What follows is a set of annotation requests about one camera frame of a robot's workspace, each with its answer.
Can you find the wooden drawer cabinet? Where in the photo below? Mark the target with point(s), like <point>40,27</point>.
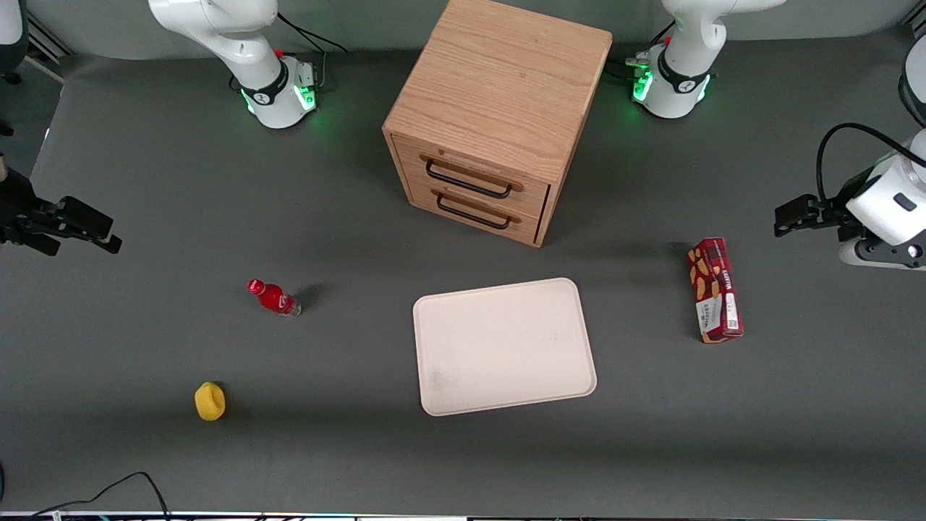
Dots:
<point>499,79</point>

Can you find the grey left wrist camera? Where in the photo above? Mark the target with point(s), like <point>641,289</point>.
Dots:
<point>879,255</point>

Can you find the yellow sponge ball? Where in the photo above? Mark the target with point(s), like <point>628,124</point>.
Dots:
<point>210,401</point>

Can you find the aluminium frame profile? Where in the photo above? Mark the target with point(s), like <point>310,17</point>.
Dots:
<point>47,43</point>

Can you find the beige plastic tray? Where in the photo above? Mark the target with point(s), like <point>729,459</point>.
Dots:
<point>503,347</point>

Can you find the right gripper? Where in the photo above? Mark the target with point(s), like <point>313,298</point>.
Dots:
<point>22,214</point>

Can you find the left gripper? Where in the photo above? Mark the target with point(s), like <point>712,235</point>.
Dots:
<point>830,214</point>

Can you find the red soda bottle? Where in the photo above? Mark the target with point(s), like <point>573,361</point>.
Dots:
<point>276,298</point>

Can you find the wooden drawer front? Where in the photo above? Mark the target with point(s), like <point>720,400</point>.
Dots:
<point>470,217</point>
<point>470,170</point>

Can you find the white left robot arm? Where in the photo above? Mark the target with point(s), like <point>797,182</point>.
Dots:
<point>680,94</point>

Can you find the red cookie box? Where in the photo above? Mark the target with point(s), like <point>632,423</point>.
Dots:
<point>715,289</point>

